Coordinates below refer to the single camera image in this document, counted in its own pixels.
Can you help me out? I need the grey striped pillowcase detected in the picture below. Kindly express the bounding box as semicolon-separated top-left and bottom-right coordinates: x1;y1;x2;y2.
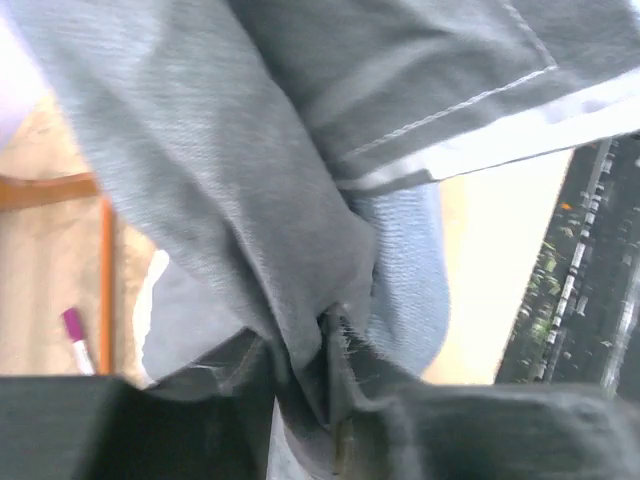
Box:
4;1;639;479

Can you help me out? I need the wooden shelf rack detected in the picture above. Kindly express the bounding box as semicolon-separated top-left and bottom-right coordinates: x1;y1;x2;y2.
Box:
1;173;116;375

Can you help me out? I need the magenta marker pen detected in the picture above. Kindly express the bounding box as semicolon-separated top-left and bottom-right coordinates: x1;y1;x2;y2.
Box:
62;308;97;376

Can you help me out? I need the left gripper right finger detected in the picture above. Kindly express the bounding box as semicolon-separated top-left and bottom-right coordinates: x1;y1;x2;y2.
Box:
324;309;639;479

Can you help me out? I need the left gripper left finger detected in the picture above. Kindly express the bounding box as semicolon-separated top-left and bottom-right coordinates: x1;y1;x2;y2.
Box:
1;330;274;479

